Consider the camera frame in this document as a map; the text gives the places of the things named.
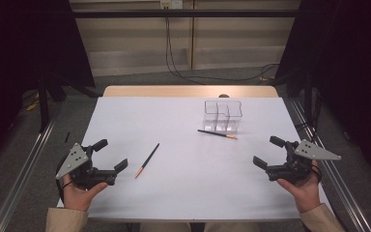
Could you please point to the light wooden table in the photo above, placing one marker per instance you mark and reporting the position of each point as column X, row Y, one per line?
column 174, row 91

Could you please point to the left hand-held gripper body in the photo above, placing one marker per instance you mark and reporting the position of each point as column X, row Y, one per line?
column 74, row 159

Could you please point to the person's right hand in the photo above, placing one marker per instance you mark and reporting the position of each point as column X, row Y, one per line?
column 306, row 193

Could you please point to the black pencil orange end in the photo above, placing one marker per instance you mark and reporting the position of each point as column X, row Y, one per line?
column 147, row 161
column 215, row 133

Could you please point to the black curtain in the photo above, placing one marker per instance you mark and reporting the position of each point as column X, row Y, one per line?
column 29, row 42
column 344, row 64

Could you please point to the person's left hand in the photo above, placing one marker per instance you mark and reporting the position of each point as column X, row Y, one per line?
column 77, row 198

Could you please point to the white wall socket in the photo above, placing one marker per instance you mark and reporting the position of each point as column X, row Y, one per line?
column 171, row 4

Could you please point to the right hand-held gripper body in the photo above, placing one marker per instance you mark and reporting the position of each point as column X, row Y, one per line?
column 312, row 151

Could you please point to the black horizontal frame bar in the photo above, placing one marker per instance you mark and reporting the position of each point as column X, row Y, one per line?
column 174, row 13

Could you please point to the black stand post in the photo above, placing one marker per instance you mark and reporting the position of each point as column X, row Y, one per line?
column 43, row 106
column 308, row 96

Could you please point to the aluminium floor rail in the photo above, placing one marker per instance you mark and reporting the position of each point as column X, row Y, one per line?
column 341, row 180
column 22, row 180

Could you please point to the white table cover sheet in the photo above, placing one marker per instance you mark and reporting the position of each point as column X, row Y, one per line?
column 180, row 161

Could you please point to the clear plastic pen holder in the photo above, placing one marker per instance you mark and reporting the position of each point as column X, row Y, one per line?
column 217, row 119

